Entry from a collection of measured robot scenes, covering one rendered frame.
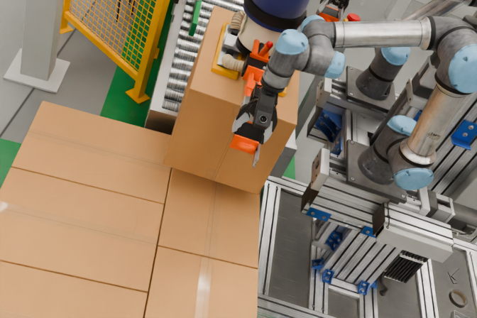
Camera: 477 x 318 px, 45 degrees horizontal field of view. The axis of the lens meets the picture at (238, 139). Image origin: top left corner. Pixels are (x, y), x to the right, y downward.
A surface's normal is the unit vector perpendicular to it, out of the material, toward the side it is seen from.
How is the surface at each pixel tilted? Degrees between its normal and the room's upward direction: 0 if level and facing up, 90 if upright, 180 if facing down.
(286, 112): 1
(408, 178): 98
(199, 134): 90
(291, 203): 0
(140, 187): 0
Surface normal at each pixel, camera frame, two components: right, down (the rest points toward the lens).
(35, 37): -0.04, 0.68
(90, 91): 0.31, -0.69
